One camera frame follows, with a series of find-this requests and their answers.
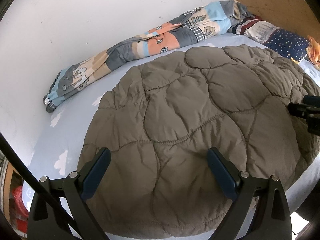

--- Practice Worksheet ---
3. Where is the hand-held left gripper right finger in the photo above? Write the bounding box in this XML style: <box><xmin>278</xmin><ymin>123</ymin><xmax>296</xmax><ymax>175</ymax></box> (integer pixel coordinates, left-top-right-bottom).
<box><xmin>207</xmin><ymin>147</ymin><xmax>292</xmax><ymax>240</ymax></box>

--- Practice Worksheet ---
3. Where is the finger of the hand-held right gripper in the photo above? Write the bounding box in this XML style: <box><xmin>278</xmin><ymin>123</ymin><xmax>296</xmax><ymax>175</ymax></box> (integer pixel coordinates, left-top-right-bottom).
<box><xmin>287</xmin><ymin>95</ymin><xmax>320</xmax><ymax>135</ymax></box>

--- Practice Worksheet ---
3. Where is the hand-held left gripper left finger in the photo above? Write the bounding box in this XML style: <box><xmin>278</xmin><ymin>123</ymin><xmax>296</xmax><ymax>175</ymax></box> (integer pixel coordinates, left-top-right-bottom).
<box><xmin>27</xmin><ymin>147</ymin><xmax>112</xmax><ymax>240</ymax></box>

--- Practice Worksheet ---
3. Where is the olive quilted jacket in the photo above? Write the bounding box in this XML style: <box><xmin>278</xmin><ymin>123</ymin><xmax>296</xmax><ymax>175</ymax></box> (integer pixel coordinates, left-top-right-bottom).
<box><xmin>76</xmin><ymin>44</ymin><xmax>320</xmax><ymax>239</ymax></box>

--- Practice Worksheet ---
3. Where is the light blue bed sheet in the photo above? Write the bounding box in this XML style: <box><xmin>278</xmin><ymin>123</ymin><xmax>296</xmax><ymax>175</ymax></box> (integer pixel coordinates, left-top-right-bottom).
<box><xmin>21</xmin><ymin>32</ymin><xmax>320</xmax><ymax>240</ymax></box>

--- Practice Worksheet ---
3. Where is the navy star printed pillow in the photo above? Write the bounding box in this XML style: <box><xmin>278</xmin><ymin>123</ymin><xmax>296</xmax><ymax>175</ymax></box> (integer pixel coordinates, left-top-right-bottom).
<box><xmin>227</xmin><ymin>17</ymin><xmax>320</xmax><ymax>64</ymax></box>

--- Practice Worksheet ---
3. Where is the red plastic bag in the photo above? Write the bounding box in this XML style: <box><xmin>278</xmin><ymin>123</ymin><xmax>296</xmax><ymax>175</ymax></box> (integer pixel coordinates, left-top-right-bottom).
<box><xmin>11</xmin><ymin>185</ymin><xmax>29</xmax><ymax>220</ymax></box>

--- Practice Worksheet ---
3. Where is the wooden shelf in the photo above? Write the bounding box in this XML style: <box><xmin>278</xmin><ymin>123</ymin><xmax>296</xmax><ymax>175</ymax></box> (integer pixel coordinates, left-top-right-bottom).
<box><xmin>0</xmin><ymin>155</ymin><xmax>30</xmax><ymax>240</ymax></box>

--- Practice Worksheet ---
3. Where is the dark cloth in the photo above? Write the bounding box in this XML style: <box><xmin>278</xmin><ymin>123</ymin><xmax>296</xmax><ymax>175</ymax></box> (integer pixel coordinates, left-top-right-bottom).
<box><xmin>296</xmin><ymin>190</ymin><xmax>320</xmax><ymax>240</ymax></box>

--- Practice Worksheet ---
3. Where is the wooden headboard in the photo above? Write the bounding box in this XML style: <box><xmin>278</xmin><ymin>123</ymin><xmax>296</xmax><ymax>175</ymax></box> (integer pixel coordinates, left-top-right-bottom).
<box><xmin>228</xmin><ymin>0</ymin><xmax>320</xmax><ymax>43</ymax></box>

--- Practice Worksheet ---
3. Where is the patchwork printed blanket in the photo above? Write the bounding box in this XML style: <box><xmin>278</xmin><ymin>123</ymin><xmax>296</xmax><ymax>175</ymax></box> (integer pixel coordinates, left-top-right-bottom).
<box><xmin>43</xmin><ymin>0</ymin><xmax>255</xmax><ymax>113</ymax></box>

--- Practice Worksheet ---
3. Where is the black cable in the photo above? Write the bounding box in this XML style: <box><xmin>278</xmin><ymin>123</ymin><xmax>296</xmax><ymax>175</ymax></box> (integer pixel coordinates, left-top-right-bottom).
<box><xmin>0</xmin><ymin>131</ymin><xmax>80</xmax><ymax>240</ymax></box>

